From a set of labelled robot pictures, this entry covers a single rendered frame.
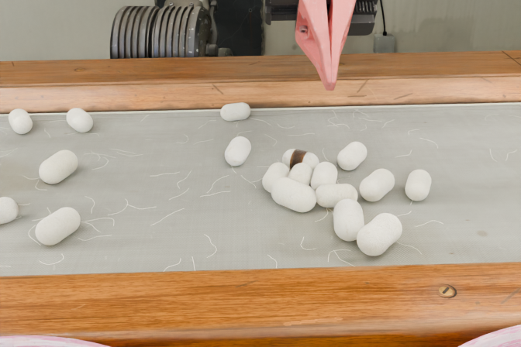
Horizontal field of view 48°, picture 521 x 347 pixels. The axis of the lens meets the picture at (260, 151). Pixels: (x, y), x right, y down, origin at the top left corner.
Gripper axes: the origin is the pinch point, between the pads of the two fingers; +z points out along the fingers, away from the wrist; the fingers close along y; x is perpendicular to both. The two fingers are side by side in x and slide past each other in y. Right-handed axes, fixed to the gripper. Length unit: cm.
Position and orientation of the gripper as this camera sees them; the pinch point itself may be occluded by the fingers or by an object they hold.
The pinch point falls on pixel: (329, 78)
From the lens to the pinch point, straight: 49.1
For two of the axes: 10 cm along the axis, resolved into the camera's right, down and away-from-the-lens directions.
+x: -0.1, 4.1, 9.1
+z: 0.3, 9.1, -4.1
